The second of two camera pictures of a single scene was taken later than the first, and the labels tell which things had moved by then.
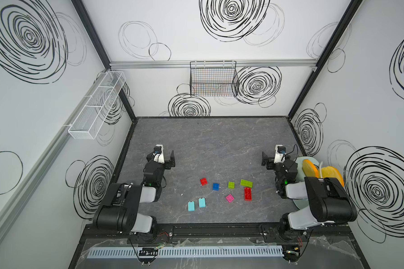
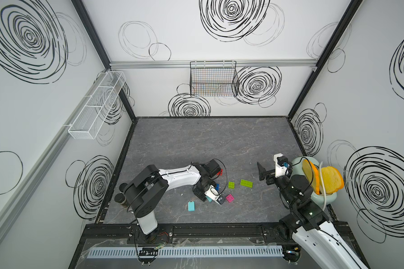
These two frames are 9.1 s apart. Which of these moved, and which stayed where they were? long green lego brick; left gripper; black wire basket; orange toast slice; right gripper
Moved: right gripper; left gripper
Stayed: long green lego brick; orange toast slice; black wire basket
